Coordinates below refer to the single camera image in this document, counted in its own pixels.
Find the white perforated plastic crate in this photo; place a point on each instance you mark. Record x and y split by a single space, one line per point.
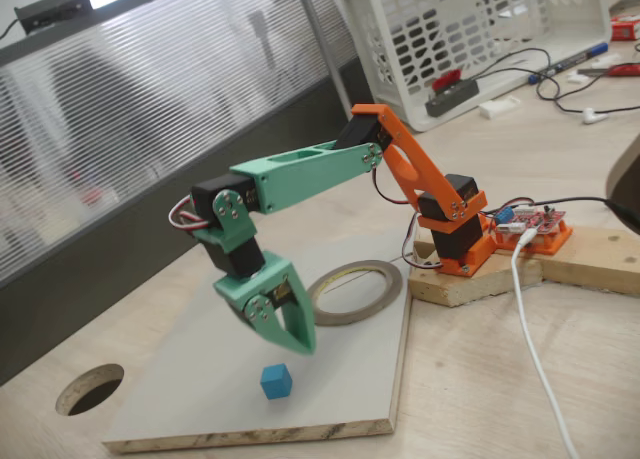
575 19

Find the white plastic bracket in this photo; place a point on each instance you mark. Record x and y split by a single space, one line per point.
500 106

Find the blue cube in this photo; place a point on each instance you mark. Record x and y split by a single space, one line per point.
275 381

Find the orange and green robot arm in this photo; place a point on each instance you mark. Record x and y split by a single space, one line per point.
310 179

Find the green gripper, black servo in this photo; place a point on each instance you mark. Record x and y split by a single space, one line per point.
274 279

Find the long wooden base plank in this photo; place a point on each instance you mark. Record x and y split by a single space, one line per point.
600 259

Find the orange circuit board holder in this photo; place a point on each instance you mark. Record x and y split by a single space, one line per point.
555 244

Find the white earbud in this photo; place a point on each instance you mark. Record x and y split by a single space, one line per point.
590 115

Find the red circuit board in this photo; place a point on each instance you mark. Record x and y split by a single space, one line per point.
542 221

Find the red box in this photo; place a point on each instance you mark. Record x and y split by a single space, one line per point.
627 29

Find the grey chipboard panel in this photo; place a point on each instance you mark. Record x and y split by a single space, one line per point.
200 379

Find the black power strip, red switch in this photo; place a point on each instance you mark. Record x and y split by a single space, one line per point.
455 99

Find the large wooden base block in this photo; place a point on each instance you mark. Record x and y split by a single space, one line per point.
475 286

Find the ribbed glass desk partition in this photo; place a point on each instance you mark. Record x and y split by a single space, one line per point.
150 104

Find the blue-capped marker pen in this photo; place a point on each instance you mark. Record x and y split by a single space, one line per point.
570 61

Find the grey rounded object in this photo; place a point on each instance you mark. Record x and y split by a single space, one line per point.
625 159

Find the small white plastic part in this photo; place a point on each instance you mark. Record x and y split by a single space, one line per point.
579 77

